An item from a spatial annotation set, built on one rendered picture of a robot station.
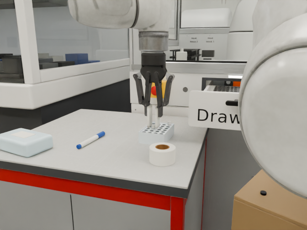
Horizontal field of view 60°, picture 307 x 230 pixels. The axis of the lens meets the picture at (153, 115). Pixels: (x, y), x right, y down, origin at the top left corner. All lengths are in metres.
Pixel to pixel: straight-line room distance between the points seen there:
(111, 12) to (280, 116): 0.58
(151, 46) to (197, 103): 0.21
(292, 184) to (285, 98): 0.06
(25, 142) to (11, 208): 0.22
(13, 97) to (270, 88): 1.14
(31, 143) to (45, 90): 0.49
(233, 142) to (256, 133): 0.98
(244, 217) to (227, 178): 0.86
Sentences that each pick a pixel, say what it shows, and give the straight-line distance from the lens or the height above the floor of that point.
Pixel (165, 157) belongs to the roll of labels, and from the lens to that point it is 0.69.
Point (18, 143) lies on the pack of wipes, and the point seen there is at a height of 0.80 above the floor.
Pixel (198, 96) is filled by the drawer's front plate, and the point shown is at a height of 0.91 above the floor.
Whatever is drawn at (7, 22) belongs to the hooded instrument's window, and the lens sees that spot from 1.24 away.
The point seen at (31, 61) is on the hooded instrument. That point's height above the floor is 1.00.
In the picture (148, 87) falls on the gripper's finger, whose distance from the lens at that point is 0.83.
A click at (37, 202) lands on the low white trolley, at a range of 0.85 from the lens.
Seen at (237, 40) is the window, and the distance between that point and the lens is 1.14.
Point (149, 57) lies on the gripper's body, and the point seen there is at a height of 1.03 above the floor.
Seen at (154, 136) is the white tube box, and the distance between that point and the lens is 0.82.
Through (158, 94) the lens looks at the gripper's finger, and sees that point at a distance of 0.83.
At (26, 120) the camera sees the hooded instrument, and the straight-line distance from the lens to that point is 1.33.
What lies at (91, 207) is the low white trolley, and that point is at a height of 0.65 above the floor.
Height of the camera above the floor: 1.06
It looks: 15 degrees down
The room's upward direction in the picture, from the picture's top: straight up
